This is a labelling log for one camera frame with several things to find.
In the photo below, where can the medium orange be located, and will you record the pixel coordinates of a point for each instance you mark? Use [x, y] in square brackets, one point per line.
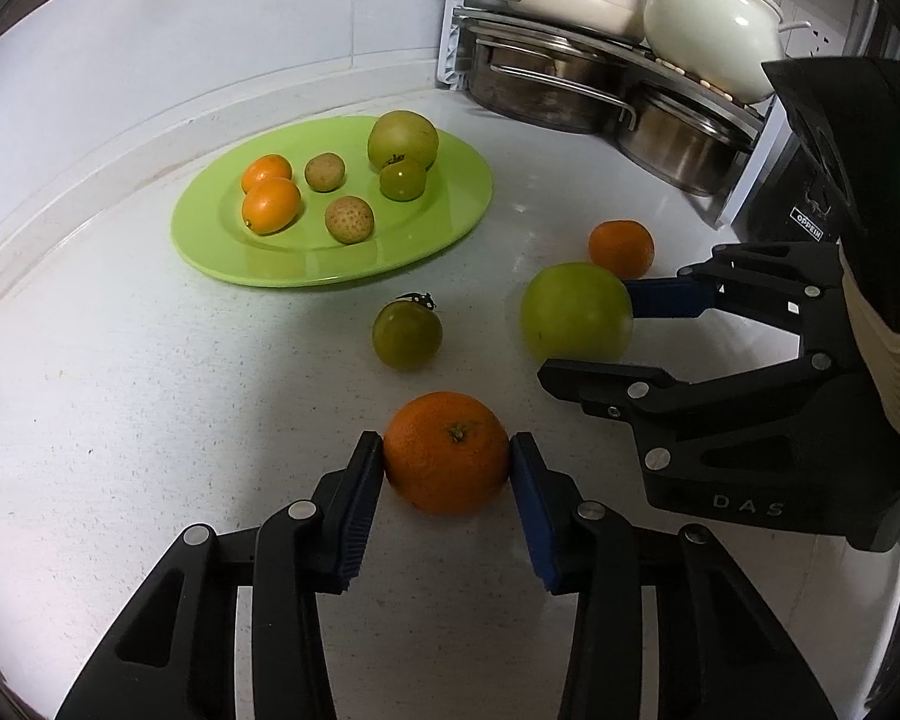
[621, 247]

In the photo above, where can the white ceramic pot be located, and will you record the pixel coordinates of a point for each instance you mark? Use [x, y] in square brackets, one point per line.
[709, 30]

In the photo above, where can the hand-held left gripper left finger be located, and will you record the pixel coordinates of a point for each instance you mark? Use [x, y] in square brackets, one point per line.
[356, 510]

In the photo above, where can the small brown round fruit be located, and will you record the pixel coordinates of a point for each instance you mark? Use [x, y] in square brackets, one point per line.
[349, 219]
[324, 171]

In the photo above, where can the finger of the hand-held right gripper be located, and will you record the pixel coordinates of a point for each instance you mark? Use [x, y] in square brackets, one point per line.
[607, 382]
[667, 298]

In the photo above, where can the black knife block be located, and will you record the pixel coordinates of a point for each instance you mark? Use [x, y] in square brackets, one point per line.
[787, 187]

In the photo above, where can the green plate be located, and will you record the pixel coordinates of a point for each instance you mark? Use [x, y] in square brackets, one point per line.
[420, 229]

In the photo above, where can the person's right forearm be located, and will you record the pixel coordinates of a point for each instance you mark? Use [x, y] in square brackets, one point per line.
[889, 367]

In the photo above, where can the small green tomato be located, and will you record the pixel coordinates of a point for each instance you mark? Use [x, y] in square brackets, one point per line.
[407, 335]
[403, 181]

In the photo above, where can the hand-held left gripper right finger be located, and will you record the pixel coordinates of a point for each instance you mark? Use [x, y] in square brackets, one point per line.
[532, 510]

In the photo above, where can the small orange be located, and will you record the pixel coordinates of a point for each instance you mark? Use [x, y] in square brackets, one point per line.
[271, 208]
[262, 169]

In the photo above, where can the wide steel pot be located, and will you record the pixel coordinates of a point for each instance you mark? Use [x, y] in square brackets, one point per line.
[540, 86]

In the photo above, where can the deep steel pot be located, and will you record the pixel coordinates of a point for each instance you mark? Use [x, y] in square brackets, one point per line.
[679, 150]

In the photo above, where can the grey pot rack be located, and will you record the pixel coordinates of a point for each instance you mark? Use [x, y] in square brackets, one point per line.
[454, 30]

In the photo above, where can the large green round fruit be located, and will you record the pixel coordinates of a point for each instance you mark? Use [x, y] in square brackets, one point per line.
[576, 311]
[403, 135]

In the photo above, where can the large orange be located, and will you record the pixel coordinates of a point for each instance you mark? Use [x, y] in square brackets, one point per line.
[446, 452]

